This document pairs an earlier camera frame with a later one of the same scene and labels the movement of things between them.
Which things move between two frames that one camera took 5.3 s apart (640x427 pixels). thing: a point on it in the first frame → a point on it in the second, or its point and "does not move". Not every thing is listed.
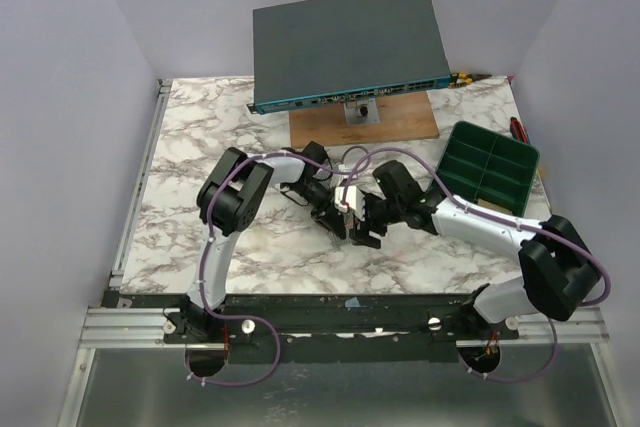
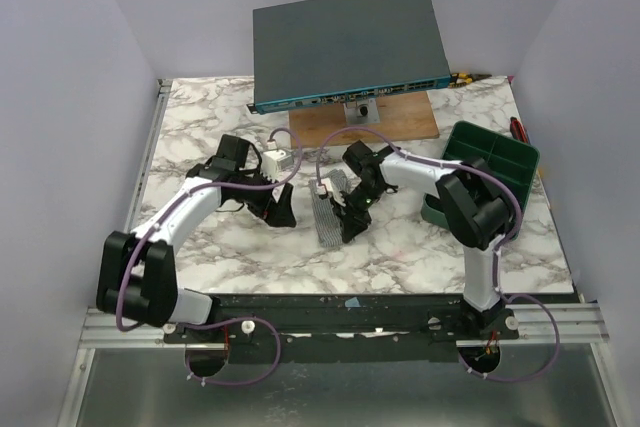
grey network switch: x=361 y=45 does not move
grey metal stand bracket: x=363 y=111 does not move
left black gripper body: x=317 y=196 → x=260 y=181
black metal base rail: x=337 y=327 does not move
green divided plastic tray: x=477 y=164 does not move
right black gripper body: x=370 y=220 → x=351 y=208
